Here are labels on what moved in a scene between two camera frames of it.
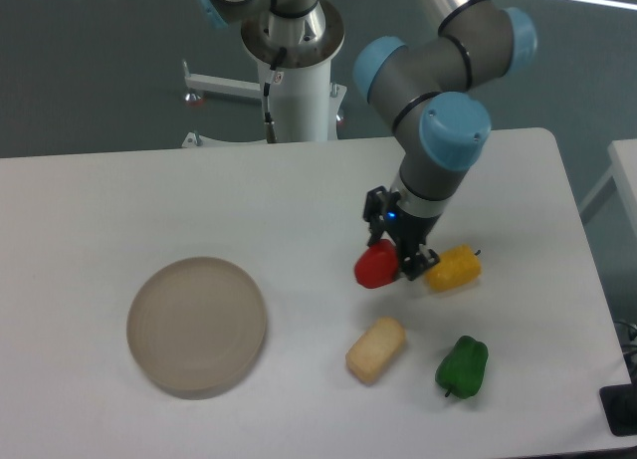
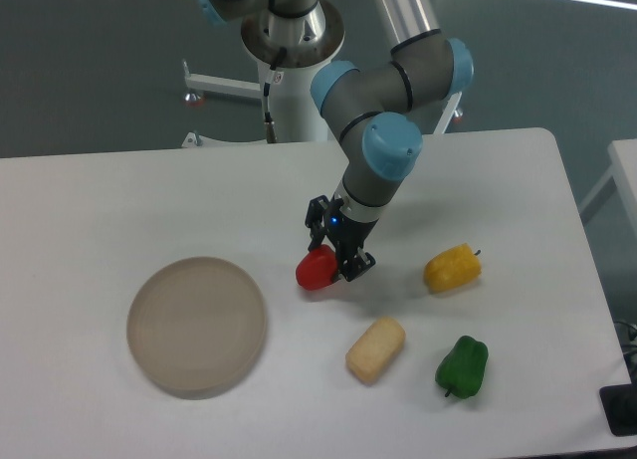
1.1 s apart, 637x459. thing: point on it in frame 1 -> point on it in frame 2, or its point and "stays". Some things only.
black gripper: (409, 230) -> (347, 234)
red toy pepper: (377, 265) -> (318, 269)
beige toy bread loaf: (375, 349) stays
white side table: (623, 170) stays
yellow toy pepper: (458, 267) stays
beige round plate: (196, 327) stays
